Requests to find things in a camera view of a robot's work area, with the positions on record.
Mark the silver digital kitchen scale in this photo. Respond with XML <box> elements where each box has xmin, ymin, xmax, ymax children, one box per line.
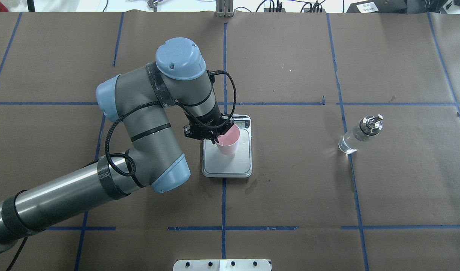
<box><xmin>201</xmin><ymin>114</ymin><xmax>253</xmax><ymax>178</ymax></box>

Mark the black camera mount wrist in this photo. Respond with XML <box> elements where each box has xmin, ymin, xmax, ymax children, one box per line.
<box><xmin>183</xmin><ymin>123</ymin><xmax>206</xmax><ymax>141</ymax></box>

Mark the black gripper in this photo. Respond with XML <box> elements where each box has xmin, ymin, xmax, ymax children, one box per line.
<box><xmin>189</xmin><ymin>110</ymin><xmax>232</xmax><ymax>142</ymax></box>

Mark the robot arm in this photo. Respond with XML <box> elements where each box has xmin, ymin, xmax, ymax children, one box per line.
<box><xmin>0</xmin><ymin>37</ymin><xmax>234</xmax><ymax>254</ymax></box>

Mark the pink paper cup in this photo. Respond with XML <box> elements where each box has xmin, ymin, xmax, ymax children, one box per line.
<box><xmin>216</xmin><ymin>124</ymin><xmax>241</xmax><ymax>155</ymax></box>

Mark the clear glass sauce bottle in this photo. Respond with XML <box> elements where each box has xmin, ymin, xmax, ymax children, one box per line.
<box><xmin>338</xmin><ymin>114</ymin><xmax>384</xmax><ymax>155</ymax></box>

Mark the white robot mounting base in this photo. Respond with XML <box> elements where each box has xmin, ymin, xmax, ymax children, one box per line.
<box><xmin>173</xmin><ymin>258</ymin><xmax>273</xmax><ymax>271</ymax></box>

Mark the aluminium frame post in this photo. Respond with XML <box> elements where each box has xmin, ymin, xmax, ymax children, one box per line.
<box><xmin>215</xmin><ymin>0</ymin><xmax>235</xmax><ymax>18</ymax></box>

